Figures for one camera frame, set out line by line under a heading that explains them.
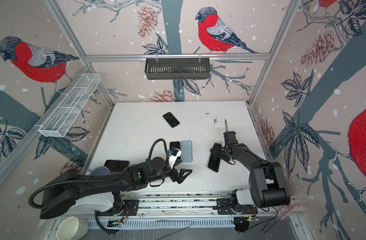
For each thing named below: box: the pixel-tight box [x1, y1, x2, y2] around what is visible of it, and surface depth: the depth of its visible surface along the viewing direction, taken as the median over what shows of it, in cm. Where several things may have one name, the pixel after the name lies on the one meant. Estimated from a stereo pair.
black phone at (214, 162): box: [208, 153, 221, 173], surface depth 87 cm
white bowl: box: [56, 216, 89, 240], surface depth 66 cm
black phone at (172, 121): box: [162, 112, 180, 128], surface depth 113 cm
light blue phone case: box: [180, 140, 193, 163], surface depth 99 cm
